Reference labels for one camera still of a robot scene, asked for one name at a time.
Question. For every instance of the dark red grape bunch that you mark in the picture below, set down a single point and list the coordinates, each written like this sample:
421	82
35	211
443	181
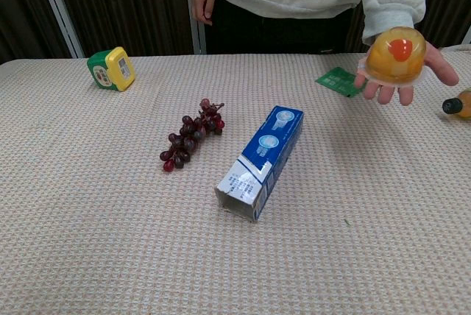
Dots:
191	136

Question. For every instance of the orange juice bottle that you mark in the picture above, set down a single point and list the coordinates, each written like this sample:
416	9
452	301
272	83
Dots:
460	105

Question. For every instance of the blue white toothpaste carton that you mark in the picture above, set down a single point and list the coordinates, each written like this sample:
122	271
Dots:
257	164

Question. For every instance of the person in white sweater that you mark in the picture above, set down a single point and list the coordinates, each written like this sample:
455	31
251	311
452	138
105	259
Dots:
129	6

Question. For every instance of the person's left hand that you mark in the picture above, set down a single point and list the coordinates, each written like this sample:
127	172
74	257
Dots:
442	67

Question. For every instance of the green sachet packet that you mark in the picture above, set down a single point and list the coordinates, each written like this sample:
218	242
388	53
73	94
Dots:
336	80

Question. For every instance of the person's right hand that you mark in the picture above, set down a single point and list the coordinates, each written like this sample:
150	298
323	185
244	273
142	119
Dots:
201	0

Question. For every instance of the orange fruit jelly cup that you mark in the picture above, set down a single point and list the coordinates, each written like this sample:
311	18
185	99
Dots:
397	58

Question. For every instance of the white metal frame pole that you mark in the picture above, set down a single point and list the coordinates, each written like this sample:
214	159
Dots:
59	9
197	35

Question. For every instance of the beige checkered tablecloth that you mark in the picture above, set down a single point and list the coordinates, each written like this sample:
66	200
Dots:
110	219

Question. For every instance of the green yellow plastic box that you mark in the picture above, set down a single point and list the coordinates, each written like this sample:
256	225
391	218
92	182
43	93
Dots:
110	69

